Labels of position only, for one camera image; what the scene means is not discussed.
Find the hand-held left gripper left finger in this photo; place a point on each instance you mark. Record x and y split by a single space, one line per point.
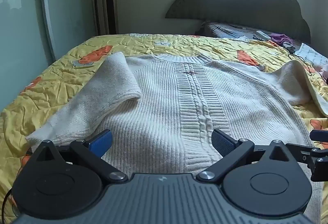
100 142

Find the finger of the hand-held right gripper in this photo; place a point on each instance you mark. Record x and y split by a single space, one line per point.
317 160
319 135

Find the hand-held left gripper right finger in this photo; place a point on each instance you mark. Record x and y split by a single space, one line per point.
222 144

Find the white knitted sweater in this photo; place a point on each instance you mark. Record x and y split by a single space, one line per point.
158 101

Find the cream blanket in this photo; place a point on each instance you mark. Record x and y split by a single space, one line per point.
319 96

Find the pink cloth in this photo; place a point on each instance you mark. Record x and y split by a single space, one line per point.
324 72

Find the yellow carrot print quilt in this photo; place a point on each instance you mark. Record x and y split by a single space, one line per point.
64 78

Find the white printed cloth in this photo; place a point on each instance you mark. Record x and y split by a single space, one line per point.
312 55

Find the purple cloth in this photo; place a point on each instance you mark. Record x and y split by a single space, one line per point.
281 38

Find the black eyeglasses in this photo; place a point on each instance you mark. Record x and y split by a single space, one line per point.
255 37

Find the patterned grey pillow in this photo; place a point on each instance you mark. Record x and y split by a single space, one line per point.
225 30

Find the white remote control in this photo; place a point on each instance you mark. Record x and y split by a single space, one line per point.
263 35

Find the plain glass wardrobe door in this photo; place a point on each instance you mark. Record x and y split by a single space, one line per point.
23 34

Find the gold tower air conditioner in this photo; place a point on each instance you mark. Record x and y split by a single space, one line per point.
110 3

